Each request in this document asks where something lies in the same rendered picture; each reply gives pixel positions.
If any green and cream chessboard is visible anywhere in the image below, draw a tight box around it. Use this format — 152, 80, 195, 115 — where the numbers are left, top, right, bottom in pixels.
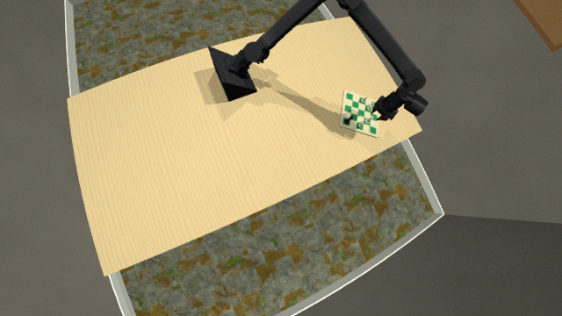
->
339, 90, 379, 138

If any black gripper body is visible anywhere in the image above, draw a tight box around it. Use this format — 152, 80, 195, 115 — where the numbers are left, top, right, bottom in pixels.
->
374, 96, 399, 120

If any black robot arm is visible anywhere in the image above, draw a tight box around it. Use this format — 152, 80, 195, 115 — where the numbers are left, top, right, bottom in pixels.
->
223, 0, 429, 116

